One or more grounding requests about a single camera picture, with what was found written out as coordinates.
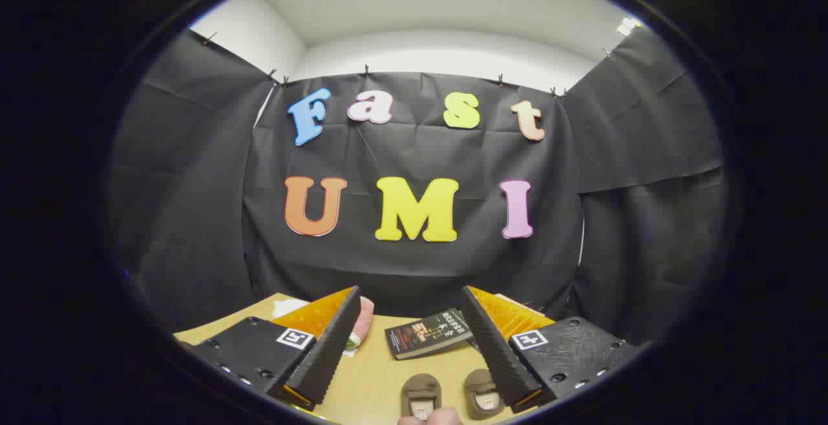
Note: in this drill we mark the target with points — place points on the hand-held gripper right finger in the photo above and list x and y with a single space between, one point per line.
495 354

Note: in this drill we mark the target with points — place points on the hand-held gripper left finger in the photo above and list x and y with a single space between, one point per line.
326 354

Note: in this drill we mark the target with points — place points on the brown suede shoe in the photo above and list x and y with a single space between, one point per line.
420 389
480 386

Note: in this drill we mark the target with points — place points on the watermelon slice plush toy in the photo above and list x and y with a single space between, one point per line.
363 321

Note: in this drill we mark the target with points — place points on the white plush toy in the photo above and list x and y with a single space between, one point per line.
288 307

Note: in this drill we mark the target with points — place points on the black book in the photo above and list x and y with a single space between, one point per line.
427 334

